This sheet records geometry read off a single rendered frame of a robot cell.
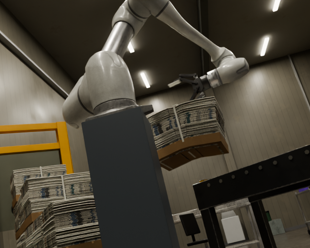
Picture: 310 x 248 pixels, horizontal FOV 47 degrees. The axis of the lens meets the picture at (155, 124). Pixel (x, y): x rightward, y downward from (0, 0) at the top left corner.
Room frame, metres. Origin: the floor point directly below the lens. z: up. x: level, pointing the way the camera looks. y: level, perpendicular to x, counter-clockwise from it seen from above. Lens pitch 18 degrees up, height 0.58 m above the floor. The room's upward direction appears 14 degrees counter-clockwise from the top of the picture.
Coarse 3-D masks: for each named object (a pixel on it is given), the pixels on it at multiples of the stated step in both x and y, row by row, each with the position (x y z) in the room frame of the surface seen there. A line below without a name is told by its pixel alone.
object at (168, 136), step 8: (160, 112) 1.66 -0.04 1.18; (152, 120) 1.67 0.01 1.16; (160, 120) 1.66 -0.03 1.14; (168, 120) 1.65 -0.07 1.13; (152, 128) 1.68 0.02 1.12; (160, 128) 1.66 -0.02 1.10; (168, 128) 1.65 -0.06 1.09; (160, 136) 1.66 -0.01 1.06; (168, 136) 1.65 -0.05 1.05; (160, 144) 1.66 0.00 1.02; (168, 144) 1.66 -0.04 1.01; (176, 152) 1.65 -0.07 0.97; (160, 160) 1.68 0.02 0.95; (168, 160) 1.72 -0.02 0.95; (176, 160) 1.77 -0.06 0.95; (184, 160) 1.83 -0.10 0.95; (168, 168) 1.88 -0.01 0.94
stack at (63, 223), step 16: (48, 208) 1.47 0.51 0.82; (64, 208) 1.41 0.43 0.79; (80, 208) 1.44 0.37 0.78; (32, 224) 1.86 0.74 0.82; (48, 224) 1.49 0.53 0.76; (64, 224) 1.41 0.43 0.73; (80, 224) 1.43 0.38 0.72; (96, 224) 1.46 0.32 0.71; (32, 240) 1.88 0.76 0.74; (48, 240) 1.51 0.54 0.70; (64, 240) 1.39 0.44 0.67; (80, 240) 1.42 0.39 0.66
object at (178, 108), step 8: (168, 112) 1.65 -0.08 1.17; (176, 112) 1.64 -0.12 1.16; (176, 120) 1.64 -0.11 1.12; (184, 120) 1.63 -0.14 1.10; (176, 128) 1.64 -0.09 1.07; (184, 128) 1.63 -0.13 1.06; (176, 136) 1.64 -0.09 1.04; (184, 136) 1.63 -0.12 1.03; (184, 152) 1.68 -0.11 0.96; (192, 152) 1.72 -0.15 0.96
